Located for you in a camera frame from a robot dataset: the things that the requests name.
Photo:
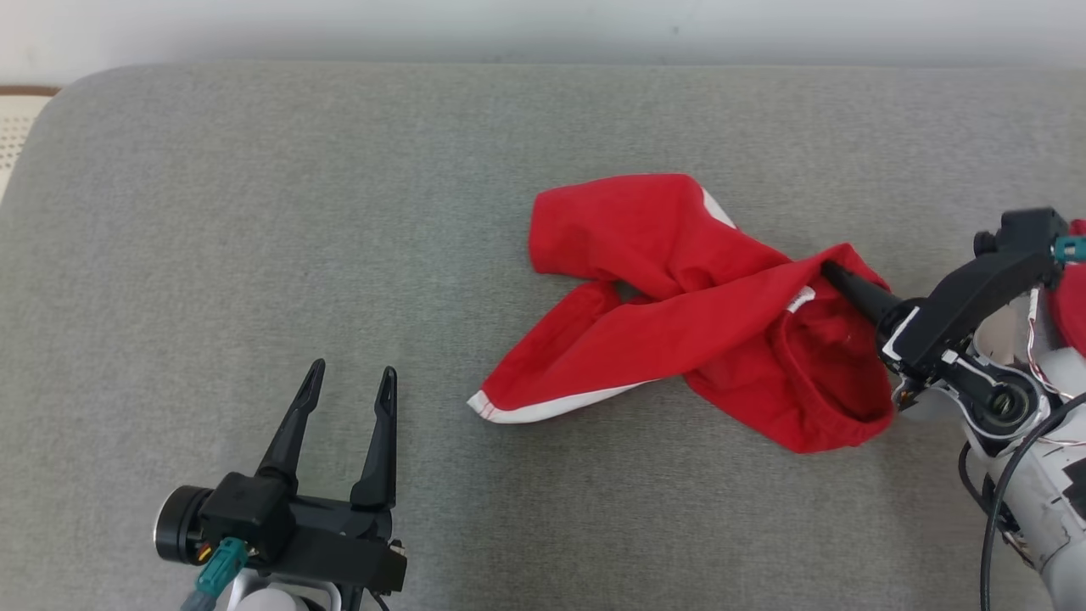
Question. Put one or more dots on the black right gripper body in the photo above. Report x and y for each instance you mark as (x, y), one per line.
(950, 318)

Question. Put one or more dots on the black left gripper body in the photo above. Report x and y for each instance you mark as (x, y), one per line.
(339, 552)

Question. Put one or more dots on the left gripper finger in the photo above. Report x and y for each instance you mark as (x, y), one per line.
(380, 467)
(288, 441)

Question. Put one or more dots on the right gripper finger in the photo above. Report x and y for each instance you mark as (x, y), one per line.
(865, 293)

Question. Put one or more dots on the red basketball jersey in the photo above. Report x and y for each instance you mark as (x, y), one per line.
(1073, 305)

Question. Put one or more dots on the red shorts white trim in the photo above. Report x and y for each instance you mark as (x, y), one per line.
(679, 288)

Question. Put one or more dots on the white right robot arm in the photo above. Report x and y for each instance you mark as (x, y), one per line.
(1044, 484)

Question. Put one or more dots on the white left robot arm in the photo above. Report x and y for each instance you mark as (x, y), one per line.
(271, 598)

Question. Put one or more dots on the cream woven laundry basket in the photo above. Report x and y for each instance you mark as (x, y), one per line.
(17, 127)

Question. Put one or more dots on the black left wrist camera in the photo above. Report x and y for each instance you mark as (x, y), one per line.
(246, 509)

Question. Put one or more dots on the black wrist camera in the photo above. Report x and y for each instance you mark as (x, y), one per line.
(246, 509)
(1031, 229)

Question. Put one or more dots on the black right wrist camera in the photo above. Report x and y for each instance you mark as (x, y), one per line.
(1031, 229)

